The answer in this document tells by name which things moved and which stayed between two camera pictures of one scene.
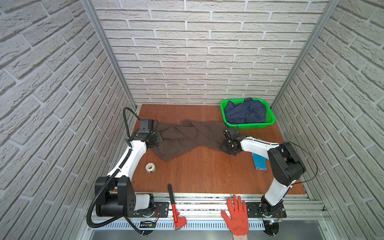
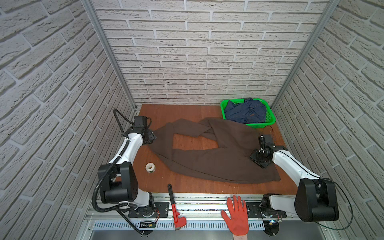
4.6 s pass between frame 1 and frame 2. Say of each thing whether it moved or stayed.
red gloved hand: stayed
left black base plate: stayed
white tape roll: stayed
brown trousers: moved
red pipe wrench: stayed
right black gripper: moved
